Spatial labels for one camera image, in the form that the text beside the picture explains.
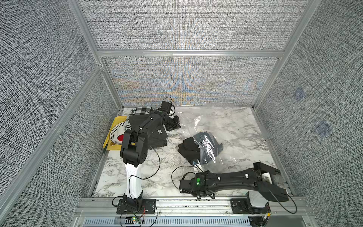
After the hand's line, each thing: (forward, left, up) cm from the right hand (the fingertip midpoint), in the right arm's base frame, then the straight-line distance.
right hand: (201, 174), depth 79 cm
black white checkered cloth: (+51, +42, -3) cm, 66 cm away
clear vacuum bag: (+26, -19, -7) cm, 33 cm away
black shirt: (+14, -1, +6) cm, 15 cm away
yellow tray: (+46, +64, -9) cm, 79 cm away
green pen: (+18, +62, -4) cm, 65 cm away
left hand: (+31, +10, +5) cm, 33 cm away
